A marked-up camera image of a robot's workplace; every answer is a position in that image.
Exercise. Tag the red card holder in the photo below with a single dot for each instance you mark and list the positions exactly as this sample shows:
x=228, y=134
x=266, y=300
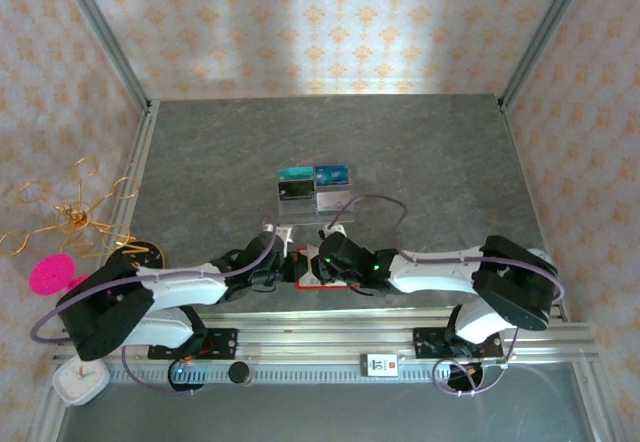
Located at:
x=305, y=286

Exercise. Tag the clear acrylic card stand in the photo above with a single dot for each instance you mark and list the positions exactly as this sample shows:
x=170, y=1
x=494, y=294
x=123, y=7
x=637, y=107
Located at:
x=300, y=214

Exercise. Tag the pale lilac card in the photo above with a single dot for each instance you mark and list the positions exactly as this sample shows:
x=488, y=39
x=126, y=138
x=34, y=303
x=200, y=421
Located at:
x=332, y=201

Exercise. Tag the blue card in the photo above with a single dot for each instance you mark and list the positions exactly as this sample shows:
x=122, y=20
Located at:
x=332, y=175

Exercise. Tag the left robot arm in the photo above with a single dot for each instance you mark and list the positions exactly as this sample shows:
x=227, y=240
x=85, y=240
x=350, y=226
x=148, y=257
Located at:
x=185, y=289

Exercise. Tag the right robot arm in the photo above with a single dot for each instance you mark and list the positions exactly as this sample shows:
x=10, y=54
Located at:
x=435, y=277

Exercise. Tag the black card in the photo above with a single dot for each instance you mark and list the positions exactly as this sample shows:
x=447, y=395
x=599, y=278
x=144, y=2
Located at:
x=296, y=191

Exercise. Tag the teal card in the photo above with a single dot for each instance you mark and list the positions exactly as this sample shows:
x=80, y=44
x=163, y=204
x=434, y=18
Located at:
x=296, y=173

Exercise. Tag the black round knob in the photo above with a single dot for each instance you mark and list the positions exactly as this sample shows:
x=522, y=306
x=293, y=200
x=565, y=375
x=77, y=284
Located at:
x=239, y=373

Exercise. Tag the white label tag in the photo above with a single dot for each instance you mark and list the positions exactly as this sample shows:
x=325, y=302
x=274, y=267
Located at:
x=379, y=365

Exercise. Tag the black round gold clock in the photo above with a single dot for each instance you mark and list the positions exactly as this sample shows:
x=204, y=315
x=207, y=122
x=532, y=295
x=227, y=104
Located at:
x=150, y=254

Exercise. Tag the white square clock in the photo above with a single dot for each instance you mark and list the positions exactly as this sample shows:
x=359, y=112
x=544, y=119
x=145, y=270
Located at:
x=81, y=382

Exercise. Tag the pink flat round sponge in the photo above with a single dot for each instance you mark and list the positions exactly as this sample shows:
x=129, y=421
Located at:
x=52, y=275

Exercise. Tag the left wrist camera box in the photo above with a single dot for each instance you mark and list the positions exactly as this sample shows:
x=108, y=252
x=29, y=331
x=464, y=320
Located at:
x=284, y=234

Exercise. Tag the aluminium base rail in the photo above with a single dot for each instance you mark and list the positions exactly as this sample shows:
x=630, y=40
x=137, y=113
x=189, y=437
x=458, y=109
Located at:
x=325, y=334

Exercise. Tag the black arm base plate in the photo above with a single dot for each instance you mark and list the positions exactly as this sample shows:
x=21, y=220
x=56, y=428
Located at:
x=425, y=342
x=225, y=343

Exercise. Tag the aluminium table side rail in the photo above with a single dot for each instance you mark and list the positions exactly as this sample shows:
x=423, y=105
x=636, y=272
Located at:
x=597, y=417
x=140, y=152

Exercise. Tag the aluminium frame post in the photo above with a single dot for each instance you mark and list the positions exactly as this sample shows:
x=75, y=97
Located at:
x=542, y=32
x=107, y=47

